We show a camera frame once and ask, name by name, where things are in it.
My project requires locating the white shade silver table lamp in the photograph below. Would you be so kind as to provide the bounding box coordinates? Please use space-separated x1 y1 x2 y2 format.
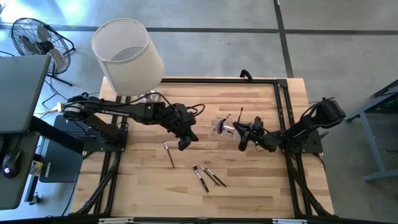
91 17 165 103

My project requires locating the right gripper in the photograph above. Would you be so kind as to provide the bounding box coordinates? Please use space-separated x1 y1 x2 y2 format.
233 116 264 152

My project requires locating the black curved hook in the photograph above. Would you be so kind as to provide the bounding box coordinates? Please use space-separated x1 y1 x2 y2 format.
239 68 254 82

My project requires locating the white bracket strip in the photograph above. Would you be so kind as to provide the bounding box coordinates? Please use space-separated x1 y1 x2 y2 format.
272 218 308 224
98 217 134 224

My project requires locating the black aluminium extrusion frame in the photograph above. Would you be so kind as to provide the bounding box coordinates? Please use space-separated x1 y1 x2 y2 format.
70 77 338 218

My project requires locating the yellow power plug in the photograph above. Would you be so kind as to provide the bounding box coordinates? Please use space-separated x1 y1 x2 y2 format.
51 101 66 113

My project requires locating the grey computer monitor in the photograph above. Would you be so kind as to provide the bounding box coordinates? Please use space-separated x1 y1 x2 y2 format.
0 55 52 134

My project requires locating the thin pale-tipped makeup brush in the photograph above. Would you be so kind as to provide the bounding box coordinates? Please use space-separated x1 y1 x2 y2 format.
163 140 175 169

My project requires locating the yellow white label tag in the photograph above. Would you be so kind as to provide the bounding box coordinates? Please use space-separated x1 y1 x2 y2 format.
29 160 44 177

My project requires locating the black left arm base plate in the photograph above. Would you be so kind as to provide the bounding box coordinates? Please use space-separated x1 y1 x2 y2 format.
82 126 128 153

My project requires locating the blue-grey metal table frame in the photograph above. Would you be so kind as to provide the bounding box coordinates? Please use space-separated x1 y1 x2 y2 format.
341 79 398 183

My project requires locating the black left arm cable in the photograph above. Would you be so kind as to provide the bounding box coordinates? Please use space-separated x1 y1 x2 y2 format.
124 92 206 118

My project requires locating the black floor cable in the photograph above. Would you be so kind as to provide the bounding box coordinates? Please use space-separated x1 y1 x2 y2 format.
42 73 101 118

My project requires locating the black floor fan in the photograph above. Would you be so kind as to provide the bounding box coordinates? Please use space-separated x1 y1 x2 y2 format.
9 17 76 87

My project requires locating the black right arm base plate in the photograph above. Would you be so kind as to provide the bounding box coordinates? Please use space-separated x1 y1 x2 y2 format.
279 129 330 155

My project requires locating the large powder makeup brush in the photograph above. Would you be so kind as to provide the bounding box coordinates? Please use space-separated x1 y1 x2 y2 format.
216 119 242 135

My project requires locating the clear acrylic organizer box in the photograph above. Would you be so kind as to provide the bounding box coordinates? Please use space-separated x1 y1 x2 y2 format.
211 118 247 142

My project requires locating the thick-handled black makeup brush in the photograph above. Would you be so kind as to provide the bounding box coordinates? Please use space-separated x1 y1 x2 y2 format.
192 164 210 194

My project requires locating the dark grey desk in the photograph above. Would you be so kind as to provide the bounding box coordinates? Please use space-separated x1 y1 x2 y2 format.
0 132 41 211

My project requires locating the black computer mouse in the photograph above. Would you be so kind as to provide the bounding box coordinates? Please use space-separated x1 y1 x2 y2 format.
1 149 23 179

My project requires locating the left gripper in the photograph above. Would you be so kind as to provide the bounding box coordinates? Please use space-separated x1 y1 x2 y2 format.
164 104 200 152

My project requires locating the black Husky box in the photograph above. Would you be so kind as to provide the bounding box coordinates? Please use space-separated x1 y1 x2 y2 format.
39 114 95 184

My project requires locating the black diagonal support bar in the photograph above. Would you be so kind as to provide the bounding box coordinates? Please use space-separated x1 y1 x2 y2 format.
29 115 85 156

